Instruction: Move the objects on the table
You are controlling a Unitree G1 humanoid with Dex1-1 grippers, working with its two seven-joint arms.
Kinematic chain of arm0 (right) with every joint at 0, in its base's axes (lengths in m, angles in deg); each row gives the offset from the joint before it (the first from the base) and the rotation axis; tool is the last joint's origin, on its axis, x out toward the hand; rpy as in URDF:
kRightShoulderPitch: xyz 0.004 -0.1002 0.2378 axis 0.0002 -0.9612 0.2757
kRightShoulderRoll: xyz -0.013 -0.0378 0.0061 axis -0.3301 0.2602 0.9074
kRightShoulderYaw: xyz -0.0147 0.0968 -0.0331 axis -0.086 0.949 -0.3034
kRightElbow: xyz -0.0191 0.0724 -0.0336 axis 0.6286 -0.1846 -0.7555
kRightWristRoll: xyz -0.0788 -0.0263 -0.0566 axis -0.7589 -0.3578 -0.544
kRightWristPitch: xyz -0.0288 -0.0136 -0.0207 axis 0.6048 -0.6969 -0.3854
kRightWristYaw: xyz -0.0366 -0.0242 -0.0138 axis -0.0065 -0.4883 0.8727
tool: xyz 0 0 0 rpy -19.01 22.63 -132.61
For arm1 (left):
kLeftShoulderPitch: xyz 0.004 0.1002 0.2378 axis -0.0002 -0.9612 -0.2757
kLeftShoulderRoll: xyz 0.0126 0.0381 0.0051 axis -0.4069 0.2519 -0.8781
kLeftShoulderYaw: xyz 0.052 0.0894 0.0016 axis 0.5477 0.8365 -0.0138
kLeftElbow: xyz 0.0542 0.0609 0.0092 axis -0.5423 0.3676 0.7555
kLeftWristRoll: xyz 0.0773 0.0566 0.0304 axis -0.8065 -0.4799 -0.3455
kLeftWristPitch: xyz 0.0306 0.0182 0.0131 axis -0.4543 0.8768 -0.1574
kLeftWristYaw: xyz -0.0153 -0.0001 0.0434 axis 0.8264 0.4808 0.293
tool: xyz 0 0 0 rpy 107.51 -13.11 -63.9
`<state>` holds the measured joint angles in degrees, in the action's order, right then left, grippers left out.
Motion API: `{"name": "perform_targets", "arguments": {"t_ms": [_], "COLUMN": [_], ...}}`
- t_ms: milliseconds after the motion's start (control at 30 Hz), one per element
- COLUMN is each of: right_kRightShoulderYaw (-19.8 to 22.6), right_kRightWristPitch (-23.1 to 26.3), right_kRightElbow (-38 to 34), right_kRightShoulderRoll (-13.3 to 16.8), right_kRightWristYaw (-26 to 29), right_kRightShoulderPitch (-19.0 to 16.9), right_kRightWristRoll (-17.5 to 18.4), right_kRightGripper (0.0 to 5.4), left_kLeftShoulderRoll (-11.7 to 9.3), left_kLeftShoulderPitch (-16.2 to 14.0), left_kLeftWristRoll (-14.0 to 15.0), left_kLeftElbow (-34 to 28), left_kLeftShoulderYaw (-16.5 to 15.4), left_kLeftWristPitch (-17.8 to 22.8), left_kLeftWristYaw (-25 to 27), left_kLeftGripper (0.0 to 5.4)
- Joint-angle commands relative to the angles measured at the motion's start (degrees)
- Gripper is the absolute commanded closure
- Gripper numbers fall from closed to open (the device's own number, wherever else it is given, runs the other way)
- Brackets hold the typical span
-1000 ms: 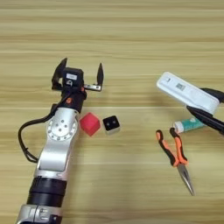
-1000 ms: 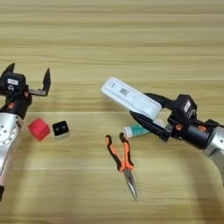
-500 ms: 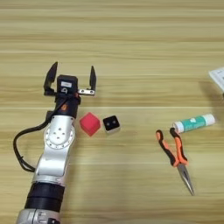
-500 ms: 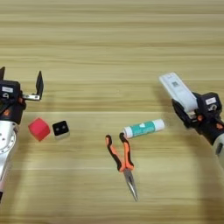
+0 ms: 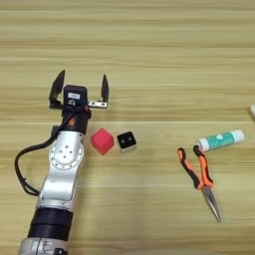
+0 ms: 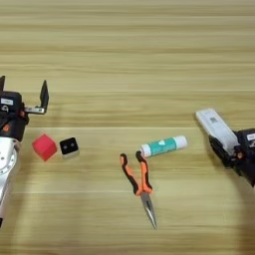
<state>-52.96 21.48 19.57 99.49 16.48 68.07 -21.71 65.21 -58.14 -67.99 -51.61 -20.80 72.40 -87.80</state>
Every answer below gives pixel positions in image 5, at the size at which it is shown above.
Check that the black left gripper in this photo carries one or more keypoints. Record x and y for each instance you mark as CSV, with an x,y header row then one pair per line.
x,y
78,123

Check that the orange black needle-nose pliers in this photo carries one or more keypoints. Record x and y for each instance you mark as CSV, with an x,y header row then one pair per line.
x,y
201,182

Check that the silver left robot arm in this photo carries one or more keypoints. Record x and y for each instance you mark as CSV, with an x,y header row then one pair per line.
x,y
61,172

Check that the red cube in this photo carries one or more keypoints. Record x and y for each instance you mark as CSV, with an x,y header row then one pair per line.
x,y
102,141

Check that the teal white glue stick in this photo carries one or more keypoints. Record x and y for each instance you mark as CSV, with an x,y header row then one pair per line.
x,y
219,141

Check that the small black white cube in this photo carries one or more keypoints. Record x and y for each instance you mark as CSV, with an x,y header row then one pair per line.
x,y
127,141

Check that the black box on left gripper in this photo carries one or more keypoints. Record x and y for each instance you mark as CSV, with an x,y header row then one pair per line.
x,y
75,96

